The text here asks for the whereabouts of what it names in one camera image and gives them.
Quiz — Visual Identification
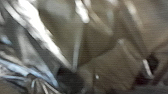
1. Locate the black plastic trash bag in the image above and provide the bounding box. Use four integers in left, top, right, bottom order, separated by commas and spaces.
0, 0, 168, 94

